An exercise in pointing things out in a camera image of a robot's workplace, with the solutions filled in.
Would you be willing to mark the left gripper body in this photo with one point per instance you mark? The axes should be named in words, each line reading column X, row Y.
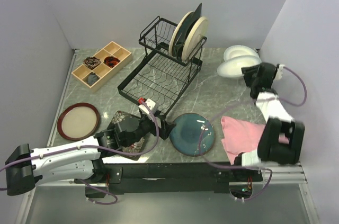
column 146, row 125

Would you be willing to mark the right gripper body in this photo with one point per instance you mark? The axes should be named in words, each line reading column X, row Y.
column 255, row 81

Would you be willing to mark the black square floral plate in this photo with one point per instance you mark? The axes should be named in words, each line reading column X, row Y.
column 124, row 125

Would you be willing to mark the cream round plate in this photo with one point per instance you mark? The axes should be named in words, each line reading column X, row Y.
column 232, row 68

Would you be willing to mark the white fluted plate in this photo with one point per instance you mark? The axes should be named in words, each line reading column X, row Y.
column 239, row 50

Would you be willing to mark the teal brown rimmed plate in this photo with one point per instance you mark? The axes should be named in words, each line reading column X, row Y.
column 193, row 135

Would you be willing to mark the round red rimmed plate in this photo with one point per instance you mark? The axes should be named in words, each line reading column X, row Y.
column 78, row 121

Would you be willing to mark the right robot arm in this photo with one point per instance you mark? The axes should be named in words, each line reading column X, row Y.
column 270, row 106

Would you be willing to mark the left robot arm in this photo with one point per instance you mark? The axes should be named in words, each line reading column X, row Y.
column 83, row 160

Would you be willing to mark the black base bar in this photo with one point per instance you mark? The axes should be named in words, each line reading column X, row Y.
column 169, row 177

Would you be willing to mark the pink cloth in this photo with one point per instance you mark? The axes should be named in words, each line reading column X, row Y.
column 253, row 145

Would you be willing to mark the beige front plate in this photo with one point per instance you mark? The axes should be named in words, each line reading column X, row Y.
column 196, row 34

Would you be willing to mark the grey cloth piece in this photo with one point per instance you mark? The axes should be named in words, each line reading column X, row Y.
column 92, row 78

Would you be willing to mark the wooden compartment tray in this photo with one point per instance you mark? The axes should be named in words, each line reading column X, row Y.
column 113, row 58

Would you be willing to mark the brown beaded bundle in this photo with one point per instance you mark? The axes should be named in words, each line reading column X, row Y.
column 91, row 62

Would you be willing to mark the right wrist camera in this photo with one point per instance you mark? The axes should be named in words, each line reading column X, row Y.
column 279, row 71

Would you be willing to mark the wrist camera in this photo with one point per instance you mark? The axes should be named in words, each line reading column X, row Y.
column 279, row 71
column 147, row 105

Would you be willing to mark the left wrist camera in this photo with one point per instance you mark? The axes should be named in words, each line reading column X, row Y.
column 147, row 105

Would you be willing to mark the black wire dish rack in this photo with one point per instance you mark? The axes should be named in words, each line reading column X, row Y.
column 159, row 76

